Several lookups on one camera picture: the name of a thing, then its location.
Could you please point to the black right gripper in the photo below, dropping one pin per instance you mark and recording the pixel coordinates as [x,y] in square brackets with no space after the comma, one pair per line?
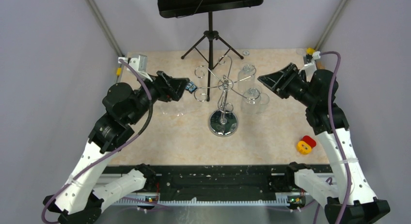
[279,81]

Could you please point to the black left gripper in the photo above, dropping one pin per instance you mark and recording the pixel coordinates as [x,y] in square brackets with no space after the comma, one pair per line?
[169,88]

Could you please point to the clear wine glass back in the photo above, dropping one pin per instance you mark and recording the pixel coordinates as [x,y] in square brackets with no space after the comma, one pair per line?
[174,108]

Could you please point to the ribbed wine glass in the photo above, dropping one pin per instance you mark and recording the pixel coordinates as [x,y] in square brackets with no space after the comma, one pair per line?
[263,104]
[246,77]
[251,101]

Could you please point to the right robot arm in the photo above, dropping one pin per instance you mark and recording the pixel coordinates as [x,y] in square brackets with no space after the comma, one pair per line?
[350,200]

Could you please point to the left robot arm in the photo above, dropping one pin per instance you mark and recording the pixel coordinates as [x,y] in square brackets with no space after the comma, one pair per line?
[80,201]

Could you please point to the chrome wine glass rack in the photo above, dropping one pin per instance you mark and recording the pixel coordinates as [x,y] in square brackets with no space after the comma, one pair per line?
[223,122]

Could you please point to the small blue black toy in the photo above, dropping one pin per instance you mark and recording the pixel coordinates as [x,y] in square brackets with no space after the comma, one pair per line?
[191,87]

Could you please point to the yellow red toy block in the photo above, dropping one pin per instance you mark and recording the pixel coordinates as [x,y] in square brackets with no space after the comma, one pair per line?
[306,145]

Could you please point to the black music stand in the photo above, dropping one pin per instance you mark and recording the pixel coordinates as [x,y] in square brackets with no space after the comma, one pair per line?
[186,8]

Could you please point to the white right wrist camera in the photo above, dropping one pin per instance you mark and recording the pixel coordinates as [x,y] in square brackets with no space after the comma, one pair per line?
[310,63]

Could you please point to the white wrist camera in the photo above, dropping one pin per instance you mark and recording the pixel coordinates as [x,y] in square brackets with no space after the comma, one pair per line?
[136,65]
[310,63]

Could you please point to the yellow corner bracket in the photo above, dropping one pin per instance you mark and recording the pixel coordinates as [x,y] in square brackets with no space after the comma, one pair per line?
[310,51]

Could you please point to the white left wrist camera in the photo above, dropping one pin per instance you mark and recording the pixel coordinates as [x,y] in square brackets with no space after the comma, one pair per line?
[136,65]

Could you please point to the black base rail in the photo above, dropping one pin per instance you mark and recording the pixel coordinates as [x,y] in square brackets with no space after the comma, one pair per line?
[219,185]

